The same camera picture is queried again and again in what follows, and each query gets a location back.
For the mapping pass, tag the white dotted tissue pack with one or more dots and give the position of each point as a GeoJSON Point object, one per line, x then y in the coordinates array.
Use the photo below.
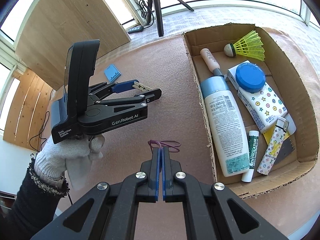
{"type": "Point", "coordinates": [264, 106]}

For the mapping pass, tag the white sunscreen bottle blue cap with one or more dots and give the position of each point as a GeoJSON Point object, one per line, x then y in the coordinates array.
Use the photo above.
{"type": "Point", "coordinates": [226, 125]}

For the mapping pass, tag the white usb charger plug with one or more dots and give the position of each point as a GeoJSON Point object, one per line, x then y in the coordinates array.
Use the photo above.
{"type": "Point", "coordinates": [236, 77]}

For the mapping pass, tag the pine slat headboard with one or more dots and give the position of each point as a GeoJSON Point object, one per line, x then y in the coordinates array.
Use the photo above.
{"type": "Point", "coordinates": [27, 111]}

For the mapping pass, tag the large wooden board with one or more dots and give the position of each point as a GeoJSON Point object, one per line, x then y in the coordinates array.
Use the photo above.
{"type": "Point", "coordinates": [50, 27]}

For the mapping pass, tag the wooden clothespin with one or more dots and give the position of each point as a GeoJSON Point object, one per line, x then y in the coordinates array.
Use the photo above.
{"type": "Point", "coordinates": [141, 87]}

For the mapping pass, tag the green lip balm stick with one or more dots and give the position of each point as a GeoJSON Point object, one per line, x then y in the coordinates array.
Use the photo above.
{"type": "Point", "coordinates": [253, 141]}

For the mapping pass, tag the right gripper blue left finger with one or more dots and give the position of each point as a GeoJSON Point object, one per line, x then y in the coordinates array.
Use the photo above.
{"type": "Point", "coordinates": [108, 211]}

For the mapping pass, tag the left white gloved hand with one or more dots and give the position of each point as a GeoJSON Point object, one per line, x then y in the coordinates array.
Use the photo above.
{"type": "Point", "coordinates": [74, 156]}

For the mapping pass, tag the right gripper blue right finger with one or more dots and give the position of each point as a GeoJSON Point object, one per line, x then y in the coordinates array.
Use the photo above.
{"type": "Point", "coordinates": [212, 211]}

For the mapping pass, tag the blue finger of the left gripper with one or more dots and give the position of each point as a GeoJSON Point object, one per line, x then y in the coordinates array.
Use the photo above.
{"type": "Point", "coordinates": [146, 97]}
{"type": "Point", "coordinates": [102, 90]}

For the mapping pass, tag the left dark sleeve forearm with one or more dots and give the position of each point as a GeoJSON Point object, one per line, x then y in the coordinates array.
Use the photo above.
{"type": "Point", "coordinates": [35, 205]}

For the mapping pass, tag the cardboard box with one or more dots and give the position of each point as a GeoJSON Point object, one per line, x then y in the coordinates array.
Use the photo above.
{"type": "Point", "coordinates": [292, 90]}

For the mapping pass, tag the black tripod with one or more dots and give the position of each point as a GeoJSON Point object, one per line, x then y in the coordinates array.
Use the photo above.
{"type": "Point", "coordinates": [158, 11]}

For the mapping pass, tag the blue phone stand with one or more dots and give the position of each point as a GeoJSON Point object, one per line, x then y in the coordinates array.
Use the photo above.
{"type": "Point", "coordinates": [112, 73]}

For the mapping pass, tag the small white plastic cap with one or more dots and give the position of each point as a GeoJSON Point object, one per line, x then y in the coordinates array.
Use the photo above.
{"type": "Point", "coordinates": [291, 127]}

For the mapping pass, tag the brown rubber band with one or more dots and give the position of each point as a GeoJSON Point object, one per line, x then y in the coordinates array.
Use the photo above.
{"type": "Point", "coordinates": [173, 146]}

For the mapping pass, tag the yellow black notepad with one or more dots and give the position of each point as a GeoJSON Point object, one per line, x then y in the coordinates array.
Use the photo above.
{"type": "Point", "coordinates": [286, 149]}

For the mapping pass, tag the black inline cable remote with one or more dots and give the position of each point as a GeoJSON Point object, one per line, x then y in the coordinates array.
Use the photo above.
{"type": "Point", "coordinates": [136, 29]}

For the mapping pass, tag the small pink tube grey cap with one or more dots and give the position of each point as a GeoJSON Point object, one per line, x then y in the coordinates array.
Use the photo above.
{"type": "Point", "coordinates": [211, 62]}

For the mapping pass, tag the yellow plastic shuttlecock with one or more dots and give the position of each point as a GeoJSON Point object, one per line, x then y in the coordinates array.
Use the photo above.
{"type": "Point", "coordinates": [249, 45]}

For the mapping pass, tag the patterned white lighter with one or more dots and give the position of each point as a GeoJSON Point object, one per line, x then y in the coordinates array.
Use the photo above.
{"type": "Point", "coordinates": [274, 146]}

